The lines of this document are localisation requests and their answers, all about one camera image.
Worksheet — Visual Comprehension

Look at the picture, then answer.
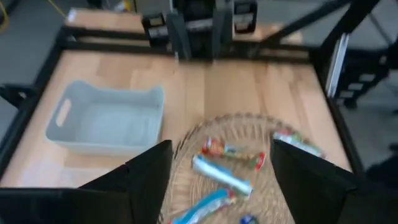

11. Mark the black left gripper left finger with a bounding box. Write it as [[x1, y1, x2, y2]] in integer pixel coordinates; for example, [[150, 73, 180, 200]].
[[80, 139, 174, 224]]

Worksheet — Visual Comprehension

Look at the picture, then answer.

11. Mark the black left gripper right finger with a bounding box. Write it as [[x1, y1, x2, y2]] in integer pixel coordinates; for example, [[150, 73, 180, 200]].
[[270, 139, 357, 224]]

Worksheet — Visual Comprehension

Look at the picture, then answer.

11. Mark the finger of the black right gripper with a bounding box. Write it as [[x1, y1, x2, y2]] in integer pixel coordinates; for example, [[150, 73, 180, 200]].
[[167, 12, 192, 60], [212, 0, 234, 62]]

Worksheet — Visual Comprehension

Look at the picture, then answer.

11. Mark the blue white granola bar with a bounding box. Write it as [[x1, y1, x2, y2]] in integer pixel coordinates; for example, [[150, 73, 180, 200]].
[[191, 154, 253, 200], [169, 188, 237, 224]]

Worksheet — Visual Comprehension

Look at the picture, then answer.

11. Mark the red green granola bar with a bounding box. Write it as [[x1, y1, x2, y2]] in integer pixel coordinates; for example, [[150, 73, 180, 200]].
[[201, 137, 267, 172]]

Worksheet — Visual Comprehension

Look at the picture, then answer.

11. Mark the round wicker tray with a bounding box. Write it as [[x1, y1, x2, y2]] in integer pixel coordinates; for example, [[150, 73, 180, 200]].
[[157, 112, 327, 224]]

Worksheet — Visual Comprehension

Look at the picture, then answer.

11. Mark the clear blue packet right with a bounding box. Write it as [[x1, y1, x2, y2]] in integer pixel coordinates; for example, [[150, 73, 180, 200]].
[[272, 129, 326, 159]]

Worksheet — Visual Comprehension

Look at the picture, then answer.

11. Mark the grey plastic bin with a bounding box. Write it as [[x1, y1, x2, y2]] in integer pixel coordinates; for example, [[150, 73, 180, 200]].
[[45, 80, 165, 156]]

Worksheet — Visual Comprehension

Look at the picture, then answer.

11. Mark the small dark blue wrapper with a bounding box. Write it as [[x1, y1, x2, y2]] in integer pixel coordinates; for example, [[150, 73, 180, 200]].
[[238, 213, 261, 224]]

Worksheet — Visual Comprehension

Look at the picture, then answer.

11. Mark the black aluminium table frame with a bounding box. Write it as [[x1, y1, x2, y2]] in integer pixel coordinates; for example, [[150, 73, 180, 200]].
[[0, 0, 382, 187]]

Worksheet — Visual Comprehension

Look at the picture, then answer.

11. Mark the black desk leg frame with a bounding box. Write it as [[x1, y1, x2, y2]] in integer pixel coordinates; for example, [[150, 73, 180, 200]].
[[334, 40, 398, 110]]

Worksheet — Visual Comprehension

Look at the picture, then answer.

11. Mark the silver aluminium post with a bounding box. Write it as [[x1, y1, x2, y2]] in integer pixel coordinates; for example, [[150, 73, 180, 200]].
[[325, 32, 351, 99]]

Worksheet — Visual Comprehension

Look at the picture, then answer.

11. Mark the yellow cable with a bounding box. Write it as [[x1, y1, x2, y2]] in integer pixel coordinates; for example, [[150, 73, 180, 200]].
[[0, 0, 10, 34], [46, 0, 68, 18]]

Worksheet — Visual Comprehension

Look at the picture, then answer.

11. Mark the black camera bracket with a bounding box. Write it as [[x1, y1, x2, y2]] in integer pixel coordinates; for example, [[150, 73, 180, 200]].
[[0, 83, 35, 110]]

